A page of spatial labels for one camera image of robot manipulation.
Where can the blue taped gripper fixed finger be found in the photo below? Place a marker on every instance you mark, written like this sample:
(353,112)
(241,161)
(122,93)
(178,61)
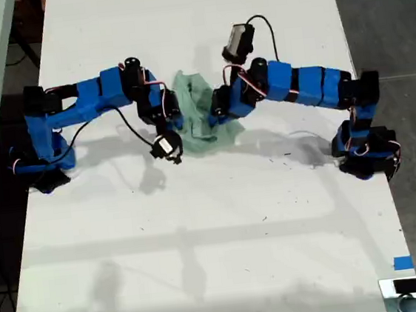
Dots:
(216,121)
(177,123)

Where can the pale green T-shirt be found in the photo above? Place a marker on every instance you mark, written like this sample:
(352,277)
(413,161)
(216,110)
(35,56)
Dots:
(200,138)

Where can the blue and black arm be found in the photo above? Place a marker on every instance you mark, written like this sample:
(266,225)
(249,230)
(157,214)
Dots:
(308,86)
(90,95)

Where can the short blue tape strip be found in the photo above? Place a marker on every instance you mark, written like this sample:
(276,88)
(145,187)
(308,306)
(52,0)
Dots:
(403,263)

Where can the black box on white plate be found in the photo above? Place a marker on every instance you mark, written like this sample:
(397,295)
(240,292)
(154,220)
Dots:
(410,285)

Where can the black camera stalk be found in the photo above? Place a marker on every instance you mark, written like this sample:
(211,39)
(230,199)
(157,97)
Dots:
(237,71)

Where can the black camera box white label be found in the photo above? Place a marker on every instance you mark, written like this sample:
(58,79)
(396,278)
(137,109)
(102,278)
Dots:
(166,148)

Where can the black and grey camera box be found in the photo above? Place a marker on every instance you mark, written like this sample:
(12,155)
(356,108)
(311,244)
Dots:
(239,42)

